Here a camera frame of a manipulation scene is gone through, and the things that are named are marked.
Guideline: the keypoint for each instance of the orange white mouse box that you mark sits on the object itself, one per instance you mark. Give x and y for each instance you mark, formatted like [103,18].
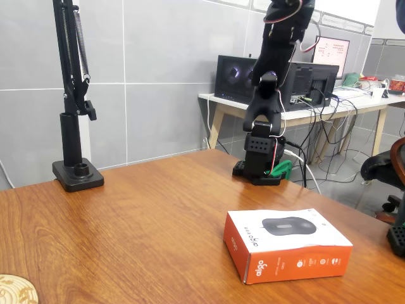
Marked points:
[284,247]

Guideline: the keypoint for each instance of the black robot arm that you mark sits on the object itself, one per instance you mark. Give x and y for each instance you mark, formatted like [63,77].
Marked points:
[262,95]

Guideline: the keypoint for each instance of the dark blue sleeved forearm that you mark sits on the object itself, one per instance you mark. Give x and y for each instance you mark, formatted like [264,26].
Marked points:
[402,16]

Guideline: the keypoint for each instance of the green table clamp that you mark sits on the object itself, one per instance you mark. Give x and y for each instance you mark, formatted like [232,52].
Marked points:
[281,169]

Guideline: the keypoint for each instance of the black computer case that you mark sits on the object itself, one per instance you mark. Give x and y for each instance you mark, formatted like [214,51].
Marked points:
[313,82]

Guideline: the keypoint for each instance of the black desk clamp base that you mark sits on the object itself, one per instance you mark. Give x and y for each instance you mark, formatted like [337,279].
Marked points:
[70,142]

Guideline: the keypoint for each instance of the white papers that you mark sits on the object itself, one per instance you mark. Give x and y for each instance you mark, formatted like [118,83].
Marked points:
[348,92]

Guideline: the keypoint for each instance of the computer monitor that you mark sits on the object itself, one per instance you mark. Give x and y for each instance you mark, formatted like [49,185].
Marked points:
[332,54]

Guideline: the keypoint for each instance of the green cap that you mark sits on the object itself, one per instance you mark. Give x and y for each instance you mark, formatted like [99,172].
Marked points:
[352,79]

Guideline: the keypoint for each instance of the black office chair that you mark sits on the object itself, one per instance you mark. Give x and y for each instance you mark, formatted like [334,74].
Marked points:
[379,168]

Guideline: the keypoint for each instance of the red flat packet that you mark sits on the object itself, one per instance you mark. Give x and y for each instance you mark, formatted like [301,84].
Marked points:
[368,78]

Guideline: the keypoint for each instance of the red jar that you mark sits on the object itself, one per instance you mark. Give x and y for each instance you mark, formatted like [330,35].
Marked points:
[398,85]

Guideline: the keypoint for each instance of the round wooden coaster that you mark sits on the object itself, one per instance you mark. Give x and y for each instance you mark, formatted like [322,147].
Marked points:
[16,289]

